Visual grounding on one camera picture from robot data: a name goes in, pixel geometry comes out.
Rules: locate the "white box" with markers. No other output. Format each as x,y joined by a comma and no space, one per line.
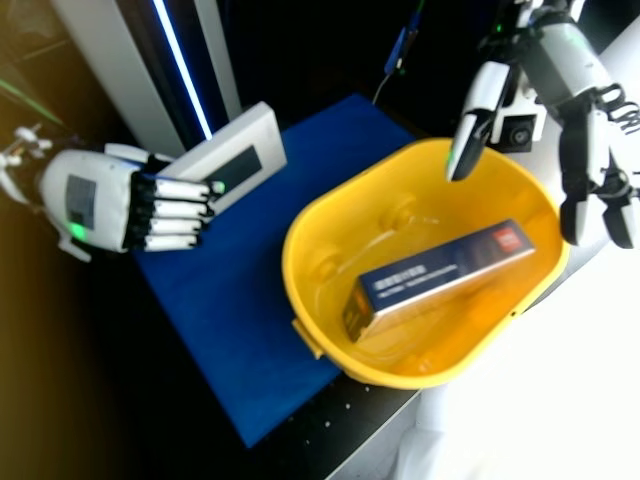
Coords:
240,140

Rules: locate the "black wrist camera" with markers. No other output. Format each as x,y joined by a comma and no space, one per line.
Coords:
520,134

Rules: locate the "blue table mat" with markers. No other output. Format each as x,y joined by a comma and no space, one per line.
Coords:
240,300

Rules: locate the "yellow plastic bucket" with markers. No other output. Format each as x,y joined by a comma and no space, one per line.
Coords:
325,240

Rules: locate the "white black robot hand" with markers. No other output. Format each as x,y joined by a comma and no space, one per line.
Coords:
565,55
100,200

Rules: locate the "dark blue long box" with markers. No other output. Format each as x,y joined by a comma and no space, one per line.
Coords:
450,270

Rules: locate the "white column with blue light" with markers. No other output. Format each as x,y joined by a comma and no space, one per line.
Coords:
150,65

